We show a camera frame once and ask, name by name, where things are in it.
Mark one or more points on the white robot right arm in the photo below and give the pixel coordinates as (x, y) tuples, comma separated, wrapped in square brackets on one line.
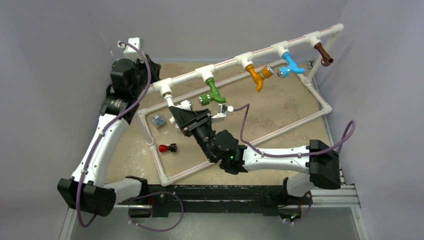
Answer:
[(316, 164)]

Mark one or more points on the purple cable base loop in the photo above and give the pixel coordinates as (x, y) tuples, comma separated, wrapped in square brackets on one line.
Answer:
[(157, 212)]

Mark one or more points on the aluminium table frame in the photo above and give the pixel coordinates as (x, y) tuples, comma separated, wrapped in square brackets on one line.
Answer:
[(345, 197)]

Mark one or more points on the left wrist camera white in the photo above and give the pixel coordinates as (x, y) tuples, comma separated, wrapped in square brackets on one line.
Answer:
[(131, 48)]

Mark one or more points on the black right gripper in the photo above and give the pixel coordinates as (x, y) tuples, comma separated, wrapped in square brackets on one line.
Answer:
[(184, 117)]

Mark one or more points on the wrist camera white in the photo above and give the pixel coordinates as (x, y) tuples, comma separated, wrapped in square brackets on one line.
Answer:
[(131, 48), (222, 112)]

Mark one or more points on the green faucet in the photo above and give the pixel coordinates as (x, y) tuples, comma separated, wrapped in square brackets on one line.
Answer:
[(213, 95)]

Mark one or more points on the white PVC pipe frame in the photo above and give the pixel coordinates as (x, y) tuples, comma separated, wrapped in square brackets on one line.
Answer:
[(285, 112)]

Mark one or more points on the brown faucet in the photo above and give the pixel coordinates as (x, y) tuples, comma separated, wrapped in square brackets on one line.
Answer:
[(326, 59)]

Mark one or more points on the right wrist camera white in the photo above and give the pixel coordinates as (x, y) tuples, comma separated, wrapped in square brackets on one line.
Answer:
[(222, 112)]

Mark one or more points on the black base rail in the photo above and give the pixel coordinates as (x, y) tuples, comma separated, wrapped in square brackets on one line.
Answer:
[(267, 200)]

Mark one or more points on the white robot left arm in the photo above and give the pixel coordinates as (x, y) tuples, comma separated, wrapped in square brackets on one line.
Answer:
[(87, 184)]

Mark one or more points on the red black faucet handle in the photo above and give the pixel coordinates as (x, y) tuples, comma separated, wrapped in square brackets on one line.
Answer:
[(168, 148)]

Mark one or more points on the orange faucet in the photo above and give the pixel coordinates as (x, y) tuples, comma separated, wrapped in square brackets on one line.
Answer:
[(259, 77)]

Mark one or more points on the small clear blue box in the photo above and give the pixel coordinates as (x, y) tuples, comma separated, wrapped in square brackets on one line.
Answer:
[(158, 121)]

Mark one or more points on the white faucet chrome knob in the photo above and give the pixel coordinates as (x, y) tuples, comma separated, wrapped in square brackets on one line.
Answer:
[(185, 104)]

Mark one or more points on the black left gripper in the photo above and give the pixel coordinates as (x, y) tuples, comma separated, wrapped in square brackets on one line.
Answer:
[(154, 70)]

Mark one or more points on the blue faucet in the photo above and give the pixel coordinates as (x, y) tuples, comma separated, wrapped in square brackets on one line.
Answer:
[(291, 68)]

